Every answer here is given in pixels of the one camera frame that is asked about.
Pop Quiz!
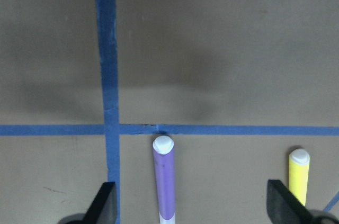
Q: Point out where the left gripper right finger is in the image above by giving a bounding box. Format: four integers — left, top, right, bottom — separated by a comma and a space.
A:
266, 180, 313, 224

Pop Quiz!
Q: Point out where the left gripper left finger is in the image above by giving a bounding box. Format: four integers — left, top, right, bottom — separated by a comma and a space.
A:
82, 182, 118, 224

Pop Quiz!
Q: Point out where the purple pen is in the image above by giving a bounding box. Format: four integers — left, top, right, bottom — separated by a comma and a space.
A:
153, 136, 176, 223

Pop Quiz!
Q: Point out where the yellow pen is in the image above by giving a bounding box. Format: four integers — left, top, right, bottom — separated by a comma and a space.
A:
289, 148, 310, 206

